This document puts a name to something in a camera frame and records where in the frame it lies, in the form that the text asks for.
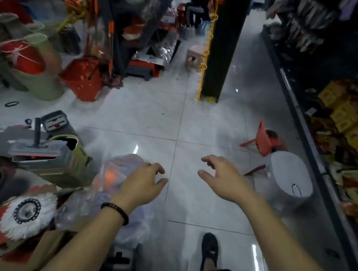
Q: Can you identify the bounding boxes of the person's right hand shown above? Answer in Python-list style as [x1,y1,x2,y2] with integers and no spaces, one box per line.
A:
[195,154,259,206]

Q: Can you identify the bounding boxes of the person's left hand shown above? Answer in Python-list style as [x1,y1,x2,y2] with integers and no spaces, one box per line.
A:
[109,159,170,220]

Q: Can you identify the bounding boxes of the person's right forearm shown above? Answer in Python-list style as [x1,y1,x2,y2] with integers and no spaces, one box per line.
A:
[235,192,352,271]

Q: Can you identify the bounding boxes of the person's left forearm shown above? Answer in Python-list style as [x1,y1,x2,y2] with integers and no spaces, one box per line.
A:
[38,202,130,271]

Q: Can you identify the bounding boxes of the person's black shoe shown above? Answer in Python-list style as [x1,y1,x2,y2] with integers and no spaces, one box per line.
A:
[199,232,222,271]

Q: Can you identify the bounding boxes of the clear plastic bag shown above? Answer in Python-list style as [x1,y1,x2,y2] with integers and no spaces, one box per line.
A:
[54,149,166,249]

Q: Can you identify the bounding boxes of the red plastic chair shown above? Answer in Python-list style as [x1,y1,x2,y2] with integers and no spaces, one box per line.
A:
[238,117,289,159]

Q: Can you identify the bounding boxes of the goods-filled store rack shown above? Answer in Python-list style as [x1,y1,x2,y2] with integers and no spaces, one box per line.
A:
[244,22,358,271]

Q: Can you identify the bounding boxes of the grey mop bucket set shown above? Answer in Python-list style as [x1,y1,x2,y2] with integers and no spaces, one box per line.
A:
[7,107,77,167]

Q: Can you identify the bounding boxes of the brown cardboard box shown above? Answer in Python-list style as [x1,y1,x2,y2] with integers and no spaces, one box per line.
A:
[0,216,73,271]

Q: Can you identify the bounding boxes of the round white mop head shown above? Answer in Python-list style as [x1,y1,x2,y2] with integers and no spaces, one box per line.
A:
[0,185,60,249]

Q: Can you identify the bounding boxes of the red shopping basket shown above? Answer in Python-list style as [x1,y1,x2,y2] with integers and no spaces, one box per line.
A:
[57,55,106,104]

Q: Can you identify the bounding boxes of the red step stool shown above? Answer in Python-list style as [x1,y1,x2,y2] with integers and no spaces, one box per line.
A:
[125,58,163,83]

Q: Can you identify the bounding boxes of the black pillar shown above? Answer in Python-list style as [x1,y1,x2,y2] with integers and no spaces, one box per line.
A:
[199,0,254,106]

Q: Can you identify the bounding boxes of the stack of yellow boxes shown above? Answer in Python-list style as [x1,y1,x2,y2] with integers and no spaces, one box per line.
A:
[313,79,358,165]

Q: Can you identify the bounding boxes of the green bucket with red insert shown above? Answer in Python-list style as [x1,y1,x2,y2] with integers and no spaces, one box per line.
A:
[0,29,69,103]

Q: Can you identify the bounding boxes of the background goods rack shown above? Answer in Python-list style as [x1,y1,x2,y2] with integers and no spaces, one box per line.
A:
[88,0,184,79]

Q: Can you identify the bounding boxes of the bundle of orange mops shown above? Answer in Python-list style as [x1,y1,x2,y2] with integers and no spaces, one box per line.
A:
[50,0,119,78]

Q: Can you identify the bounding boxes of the hanging packaged goods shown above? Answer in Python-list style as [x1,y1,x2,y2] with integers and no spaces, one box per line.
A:
[263,0,358,58]

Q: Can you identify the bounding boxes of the black beaded bracelet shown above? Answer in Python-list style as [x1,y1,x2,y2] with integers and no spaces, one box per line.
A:
[99,202,131,227]

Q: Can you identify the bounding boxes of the yellow coiled cord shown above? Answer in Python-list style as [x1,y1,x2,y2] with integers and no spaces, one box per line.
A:
[194,0,223,104]

